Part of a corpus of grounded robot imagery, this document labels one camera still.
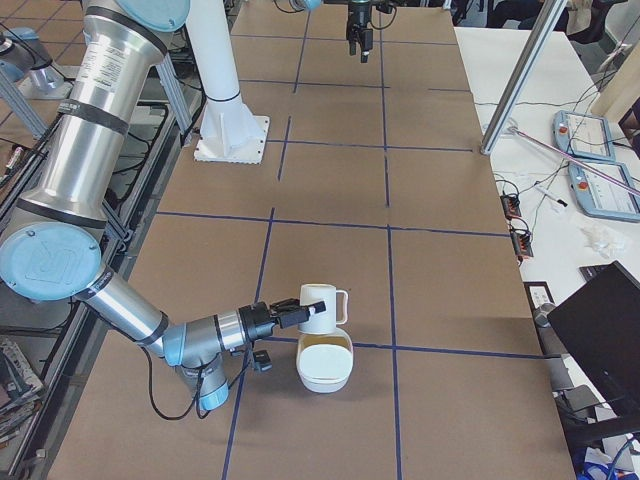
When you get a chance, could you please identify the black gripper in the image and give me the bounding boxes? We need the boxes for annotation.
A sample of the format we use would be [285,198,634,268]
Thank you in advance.
[347,0,373,63]
[238,298,326,341]

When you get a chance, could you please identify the white ribbed HOME mug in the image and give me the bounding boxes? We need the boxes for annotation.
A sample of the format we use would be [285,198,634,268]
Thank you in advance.
[298,284,349,335]

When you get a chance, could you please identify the cream plastic bin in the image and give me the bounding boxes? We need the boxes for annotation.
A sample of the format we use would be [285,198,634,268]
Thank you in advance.
[296,328,354,393]

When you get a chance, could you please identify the brown paper table cover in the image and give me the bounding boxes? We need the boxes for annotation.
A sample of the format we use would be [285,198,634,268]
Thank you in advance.
[49,1,573,479]

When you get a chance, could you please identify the long grabber reach tool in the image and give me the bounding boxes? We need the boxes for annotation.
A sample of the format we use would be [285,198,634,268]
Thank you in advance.
[502,126,640,197]

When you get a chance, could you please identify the orange black connector box far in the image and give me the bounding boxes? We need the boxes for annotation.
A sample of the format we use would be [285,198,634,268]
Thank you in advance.
[500,193,522,220]

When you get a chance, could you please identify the orange black connector box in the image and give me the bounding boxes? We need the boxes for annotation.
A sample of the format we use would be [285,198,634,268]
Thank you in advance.
[500,193,522,220]
[509,226,534,262]

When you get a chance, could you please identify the orange black connector box near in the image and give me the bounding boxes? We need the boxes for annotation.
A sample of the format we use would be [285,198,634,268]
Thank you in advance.
[509,226,534,262]

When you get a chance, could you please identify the upper teach pendant tablet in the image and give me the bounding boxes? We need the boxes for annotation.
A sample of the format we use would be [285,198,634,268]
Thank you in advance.
[553,110,616,162]

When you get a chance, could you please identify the teach pendant tablet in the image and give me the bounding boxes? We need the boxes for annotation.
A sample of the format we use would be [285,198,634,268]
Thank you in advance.
[568,161,639,223]
[553,110,616,162]

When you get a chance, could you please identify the lower teach pendant tablet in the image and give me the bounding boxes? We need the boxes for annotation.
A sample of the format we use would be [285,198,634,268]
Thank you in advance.
[568,161,639,223]

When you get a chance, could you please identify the black laptop on desk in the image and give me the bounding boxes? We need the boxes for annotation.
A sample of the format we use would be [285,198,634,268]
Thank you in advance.
[548,261,639,415]

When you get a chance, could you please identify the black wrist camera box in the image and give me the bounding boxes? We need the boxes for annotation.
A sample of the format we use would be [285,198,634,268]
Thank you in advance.
[252,350,272,372]

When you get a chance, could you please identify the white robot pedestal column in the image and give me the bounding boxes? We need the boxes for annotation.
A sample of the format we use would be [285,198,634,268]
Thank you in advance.
[186,0,240,103]

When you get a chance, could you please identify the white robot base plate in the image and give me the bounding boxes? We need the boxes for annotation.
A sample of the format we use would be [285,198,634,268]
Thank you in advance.
[194,96,270,164]

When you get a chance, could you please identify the grey aluminium post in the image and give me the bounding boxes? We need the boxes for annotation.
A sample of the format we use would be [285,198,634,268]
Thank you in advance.
[480,0,566,155]

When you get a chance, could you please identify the aluminium frame rack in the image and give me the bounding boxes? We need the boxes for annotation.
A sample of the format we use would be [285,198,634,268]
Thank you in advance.
[0,29,206,480]

